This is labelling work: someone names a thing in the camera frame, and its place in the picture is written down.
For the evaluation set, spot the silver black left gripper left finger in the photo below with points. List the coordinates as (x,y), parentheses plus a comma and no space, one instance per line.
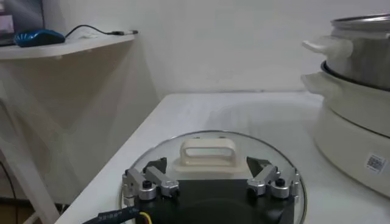
(163,182)

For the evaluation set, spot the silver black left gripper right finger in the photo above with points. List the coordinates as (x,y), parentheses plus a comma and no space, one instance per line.
(265,178)

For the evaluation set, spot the steel steamer pot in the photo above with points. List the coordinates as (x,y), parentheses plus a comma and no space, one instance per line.
(350,131)

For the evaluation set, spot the stainless steel steamer basket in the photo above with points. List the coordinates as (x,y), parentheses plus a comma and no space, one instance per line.
(362,58)

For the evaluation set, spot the white side desk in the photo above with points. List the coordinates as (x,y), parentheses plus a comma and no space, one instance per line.
(61,48)

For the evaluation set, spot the blue computer mouse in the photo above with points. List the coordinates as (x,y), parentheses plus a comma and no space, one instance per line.
(39,38)

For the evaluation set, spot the dark monitor screen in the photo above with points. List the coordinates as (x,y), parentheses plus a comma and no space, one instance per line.
(24,15)

